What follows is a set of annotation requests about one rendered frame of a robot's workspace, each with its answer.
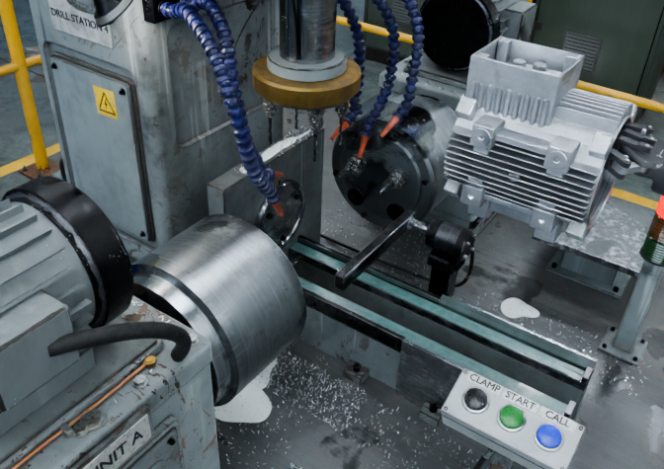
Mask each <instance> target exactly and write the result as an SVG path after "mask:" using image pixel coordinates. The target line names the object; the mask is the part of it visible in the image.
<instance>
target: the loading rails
mask: <svg viewBox="0 0 664 469"><path fill-rule="evenodd" d="M299 256H303V258H302V262H301V263H299V264H298V265H297V266H293V268H294V269H295V271H296V273H297V275H298V278H299V280H300V283H301V286H302V287H303V288H304V290H305V293H304V296H305V302H306V321H305V325H304V328H303V330H302V332H301V334H300V335H299V337H298V338H297V339H296V340H295V341H294V342H292V343H291V344H290V345H289V346H288V348H290V349H291V348H292V347H293V346H294V345H295V344H296V343H297V342H298V341H299V340H303V341H305V342H306V343H308V344H310V345H312V346H314V347H316V348H318V349H320V350H322V351H323V352H326V353H328V354H330V355H332V356H334V357H336V358H338V359H340V360H341V361H343V362H345V363H347V364H348V365H347V366H346V367H345V368H344V370H343V377H344V378H346V379H348V380H350V381H352V382H354V383H355V384H357V385H359V386H361V385H362V383H363V382H364V381H365V380H366V379H367V378H368V376H371V377H373V378H374V379H376V380H378V381H380V382H382V383H384V384H386V385H388V386H390V387H391V388H393V389H395V394H396V395H398V396H400V397H402V398H404V399H406V400H408V401H410V402H411V403H413V404H415V405H417V406H419V407H421V409H420V410H419V415H418V418H419V419H421V420H423V421H425V422H426V423H428V424H430V425H432V426H434V427H436V428H437V427H438V426H439V425H440V424H441V422H442V421H443V420H442V415H440V412H441V409H442V407H443V405H444V403H445V401H446V400H447V398H448V396H449V394H450V392H451V391H452V389H453V387H454V385H455V383H456V381H457V379H458V377H459V375H460V373H461V372H462V370H463V369H464V368H466V369H469V370H471V371H473V372H475V373H477V374H479V375H481V376H483V377H485V378H487V379H489V380H491V381H493V382H495V383H497V384H499V385H501V386H503V387H505V388H508V389H510V390H512V391H514V392H516V393H518V394H520V395H522V396H524V397H526V398H528V399H530V400H532V401H534V402H536V403H538V404H540V405H542V406H544V407H547V408H549V409H551V410H553V411H555V412H556V413H558V414H560V415H562V416H564V417H566V418H568V419H570V420H572V421H575V418H576V416H577V414H578V411H579V409H580V406H581V403H582V400H583V398H584V395H585V392H586V390H587V387H588V384H589V381H590V379H591V376H592V373H593V371H594V368H595V365H596V362H597V359H595V358H592V357H590V356H588V355H586V354H584V353H582V352H578V351H576V350H574V349H572V348H569V347H567V346H565V345H562V344H560V343H558V342H556V341H553V340H551V339H549V338H547V337H544V336H542V335H540V334H537V333H535V332H533V331H531V330H528V329H526V328H524V327H521V326H519V325H517V324H515V323H512V322H510V321H508V320H506V319H503V318H501V317H499V316H496V315H494V314H492V313H490V312H487V311H485V310H483V309H480V308H478V307H476V306H474V305H471V304H469V303H467V302H465V301H462V300H460V299H458V298H455V297H453V296H451V295H449V294H446V293H443V294H442V297H441V296H438V295H436V294H434V293H432V292H429V291H427V290H425V289H422V288H420V287H418V286H416V285H413V284H411V283H409V282H407V281H404V280H402V279H400V278H398V277H395V276H393V275H391V274H387V273H385V272H383V271H381V270H378V269H376V268H374V267H372V266H369V267H368V268H367V269H366V270H365V271H364V272H363V273H362V274H360V275H359V276H358V277H357V278H356V279H355V280H354V281H353V282H352V283H351V284H350V285H349V286H348V287H347V288H346V289H345V290H341V289H339V288H336V287H335V286H334V282H335V273H336V272H337V270H338V269H339V268H340V267H341V268H343V267H344V266H345V265H346V264H347V263H349V262H350V261H351V260H352V259H353V258H351V257H349V256H347V255H345V254H342V253H340V252H338V251H336V250H333V249H331V248H329V247H327V246H324V245H322V244H320V243H318V242H315V241H313V240H311V239H309V238H306V237H304V236H302V235H299V236H297V242H295V243H294V244H293V245H291V246H290V247H289V260H290V262H291V263H292V262H293V261H294V260H295V259H296V258H297V257H299Z"/></svg>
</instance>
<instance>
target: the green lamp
mask: <svg viewBox="0 0 664 469"><path fill-rule="evenodd" d="M641 253H642V255H643V256H644V257H645V258H646V259H648V260H649V261H651V262H653V263H656V264H660V265H664V244H662V243H660V242H658V241H656V240H654V239H653V238H652V237H651V236H650V235H649V233H647V235H646V238H645V240H644V243H643V246H642V249H641Z"/></svg>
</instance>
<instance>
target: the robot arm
mask: <svg viewBox="0 0 664 469"><path fill-rule="evenodd" d="M653 131H654V127H652V126H651V125H644V124H636V123H633V122H629V121H626V122H625V123H624V124H623V126H622V128H621V130H620V132H619V134H618V136H617V138H616V140H615V142H614V144H613V147H612V149H611V151H610V154H609V156H608V158H607V161H606V163H605V166H604V169H606V170H608V171H609V172H610V173H611V174H612V175H613V176H615V177H616V178H617V179H619V180H623V179H624V177H625V175H626V174H630V173H634V174H635V175H636V176H638V177H643V178H647V179H651V180H652V181H653V183H652V185H651V190H652V191H653V192H655V193H657V194H660V195H663V196H664V141H663V140H661V139H659V138H656V137H654V136H652V133H653Z"/></svg>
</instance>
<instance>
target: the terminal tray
mask: <svg viewBox="0 0 664 469"><path fill-rule="evenodd" d="M502 39H507V41H504V40H502ZM480 53H485V54H486V55H485V56H483V55H480ZM570 54H575V55H577V56H575V57H574V56H570ZM584 57H585V55H582V54H578V53H573V52H569V51H564V50H560V49H556V48H551V47H547V46H542V45H538V44H534V43H529V42H525V41H521V40H516V39H508V38H504V37H499V38H498V39H496V40H494V41H493V42H491V43H490V44H488V45H486V46H485V47H483V48H482V49H480V50H479V51H477V52H476V53H474V54H473V55H472V56H471V58H470V63H469V70H468V76H467V82H466V84H467V87H466V93H465V96H466V97H470V98H472V99H476V101H477V103H478V106H477V109H478V110H480V109H481V108H483V109H484V111H485V112H486V113H488V112H489V111H493V114H494V115H498V114H499V113H501V114H502V117H506V116H511V119H512V120H514V119H516V118H519V119H520V122H525V121H526V120H528V121H529V122H530V125H534V124H535V123H538V124H539V127H540V128H542V127H544V126H545V125H546V126H549V125H550V123H551V121H552V119H553V116H554V112H555V108H556V106H558V103H559V101H561V99H562V97H564V95H565V94H566V93H567V92H569V90H571V89H573V88H575V89H576V87H577V84H578V81H579V77H580V73H581V69H582V65H583V61H584ZM551 71H557V72H558V73H552V72H551Z"/></svg>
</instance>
